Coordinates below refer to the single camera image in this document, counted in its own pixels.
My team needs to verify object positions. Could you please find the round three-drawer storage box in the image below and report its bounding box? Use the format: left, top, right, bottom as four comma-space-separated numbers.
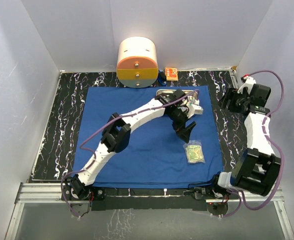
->
116, 36, 159, 88

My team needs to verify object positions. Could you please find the blue surgical cloth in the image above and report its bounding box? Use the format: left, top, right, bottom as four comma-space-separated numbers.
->
73, 86, 223, 189

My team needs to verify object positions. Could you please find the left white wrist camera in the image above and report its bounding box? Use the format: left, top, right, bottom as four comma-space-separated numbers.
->
186, 97, 204, 118

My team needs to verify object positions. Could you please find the blue black clip tool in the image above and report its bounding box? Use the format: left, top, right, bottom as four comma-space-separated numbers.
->
157, 71, 167, 86

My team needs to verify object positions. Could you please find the steel instrument tray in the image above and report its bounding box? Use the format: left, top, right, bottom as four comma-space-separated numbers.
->
156, 89, 200, 98

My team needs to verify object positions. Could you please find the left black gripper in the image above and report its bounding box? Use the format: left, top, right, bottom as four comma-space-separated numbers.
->
167, 109, 196, 144

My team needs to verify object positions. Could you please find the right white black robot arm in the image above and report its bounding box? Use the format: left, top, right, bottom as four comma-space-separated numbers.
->
209, 83, 281, 199

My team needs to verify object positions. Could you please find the green clear supply packet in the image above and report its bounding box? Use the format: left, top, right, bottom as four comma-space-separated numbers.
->
183, 140, 205, 164

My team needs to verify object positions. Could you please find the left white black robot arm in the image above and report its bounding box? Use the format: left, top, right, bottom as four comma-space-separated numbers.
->
69, 89, 202, 200

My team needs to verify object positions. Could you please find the small orange spiral notebook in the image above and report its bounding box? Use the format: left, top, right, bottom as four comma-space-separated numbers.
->
164, 67, 179, 81

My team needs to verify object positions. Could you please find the aluminium frame rail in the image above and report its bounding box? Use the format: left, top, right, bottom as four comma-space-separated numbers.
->
5, 183, 294, 240

